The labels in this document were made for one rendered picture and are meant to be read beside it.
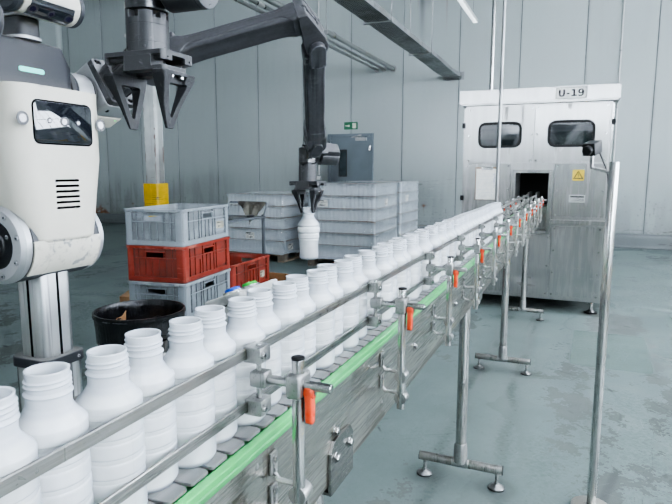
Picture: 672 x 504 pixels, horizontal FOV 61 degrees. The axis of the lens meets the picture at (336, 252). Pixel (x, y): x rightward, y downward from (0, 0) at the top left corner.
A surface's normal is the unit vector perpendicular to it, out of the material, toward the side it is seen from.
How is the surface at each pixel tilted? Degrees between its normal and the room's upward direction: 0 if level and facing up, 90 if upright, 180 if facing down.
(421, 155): 90
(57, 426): 48
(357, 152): 90
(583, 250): 90
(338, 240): 90
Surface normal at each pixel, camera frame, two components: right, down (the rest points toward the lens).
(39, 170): 0.92, 0.06
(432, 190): -0.39, 0.13
